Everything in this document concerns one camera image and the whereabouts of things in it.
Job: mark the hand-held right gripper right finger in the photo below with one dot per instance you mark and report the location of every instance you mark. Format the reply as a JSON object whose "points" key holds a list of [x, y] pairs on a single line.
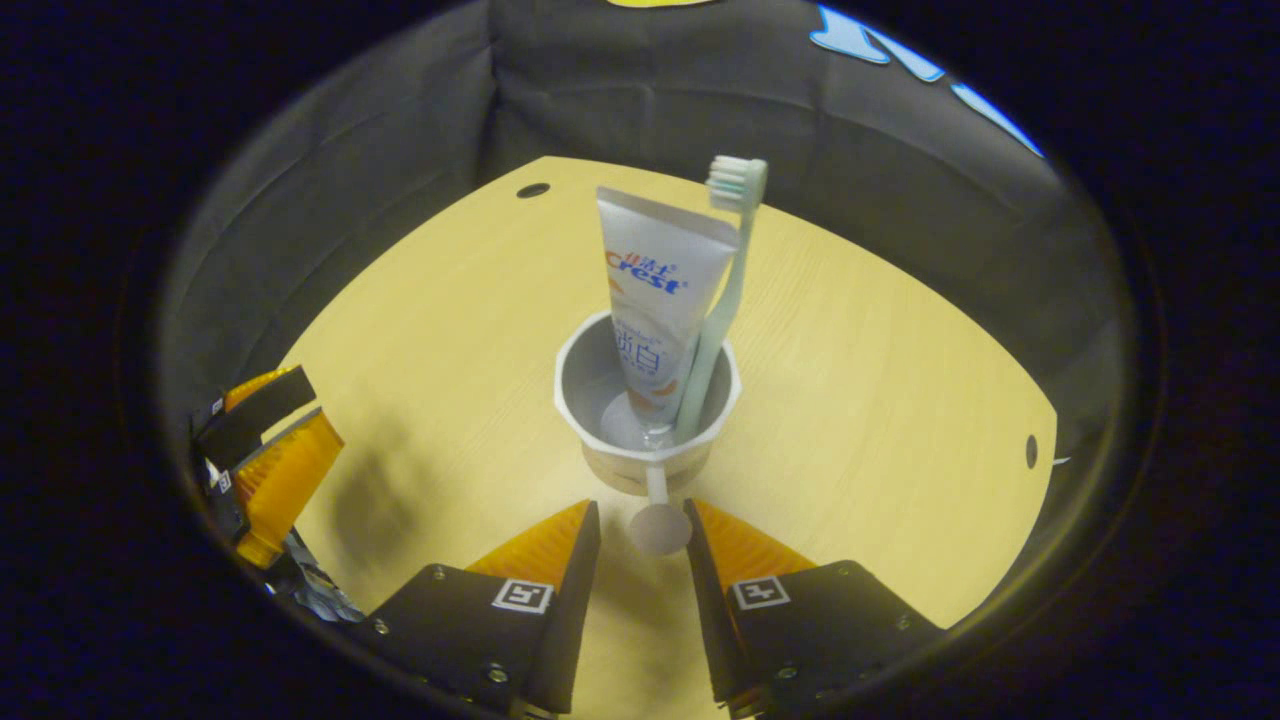
{"points": [[708, 610]]}

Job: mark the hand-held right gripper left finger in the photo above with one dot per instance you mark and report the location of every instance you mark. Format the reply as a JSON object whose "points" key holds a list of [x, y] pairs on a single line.
{"points": [[572, 610]]}

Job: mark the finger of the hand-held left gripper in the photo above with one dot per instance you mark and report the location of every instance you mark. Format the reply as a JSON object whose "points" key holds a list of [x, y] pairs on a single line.
{"points": [[285, 480], [255, 415]]}

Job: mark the white toothpaste tube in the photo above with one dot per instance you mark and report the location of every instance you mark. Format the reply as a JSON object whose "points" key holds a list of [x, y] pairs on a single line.
{"points": [[655, 260]]}

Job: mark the pale green toothbrush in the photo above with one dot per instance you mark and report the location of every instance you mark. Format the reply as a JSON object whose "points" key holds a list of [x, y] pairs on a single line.
{"points": [[735, 180]]}

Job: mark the light wooden desktop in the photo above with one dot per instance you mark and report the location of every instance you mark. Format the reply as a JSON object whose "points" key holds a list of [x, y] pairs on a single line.
{"points": [[880, 400]]}

